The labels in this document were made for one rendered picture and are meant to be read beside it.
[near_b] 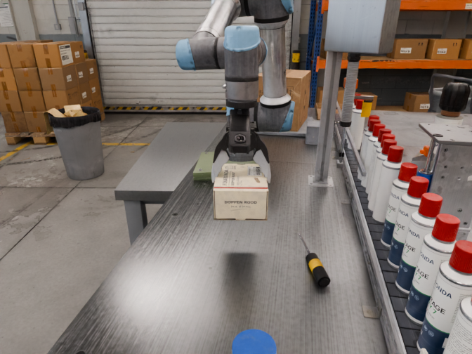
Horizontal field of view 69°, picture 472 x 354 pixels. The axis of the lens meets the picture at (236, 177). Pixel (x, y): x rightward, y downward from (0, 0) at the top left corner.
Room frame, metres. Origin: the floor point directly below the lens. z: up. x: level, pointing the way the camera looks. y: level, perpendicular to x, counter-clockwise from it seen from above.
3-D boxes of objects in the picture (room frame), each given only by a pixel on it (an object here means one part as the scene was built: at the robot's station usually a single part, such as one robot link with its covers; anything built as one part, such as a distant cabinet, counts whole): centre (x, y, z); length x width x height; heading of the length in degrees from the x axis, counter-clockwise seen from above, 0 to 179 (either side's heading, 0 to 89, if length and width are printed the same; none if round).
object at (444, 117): (1.19, -0.75, 1.03); 0.09 x 0.09 x 0.30
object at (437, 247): (0.46, -0.33, 0.98); 0.05 x 0.05 x 0.20
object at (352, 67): (1.02, -0.33, 1.18); 0.04 x 0.04 x 0.21
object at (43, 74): (4.59, 2.40, 0.57); 1.20 x 0.85 x 1.14; 1
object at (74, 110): (3.18, 1.53, 0.50); 0.42 x 0.41 x 0.28; 179
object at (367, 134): (1.06, -0.44, 0.98); 0.05 x 0.05 x 0.20
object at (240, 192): (0.76, -0.01, 0.99); 0.16 x 0.12 x 0.07; 179
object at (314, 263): (0.69, -0.18, 0.84); 0.20 x 0.03 x 0.03; 7
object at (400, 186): (0.69, -0.37, 0.98); 0.05 x 0.05 x 0.20
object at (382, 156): (0.85, -0.40, 0.98); 0.05 x 0.05 x 0.20
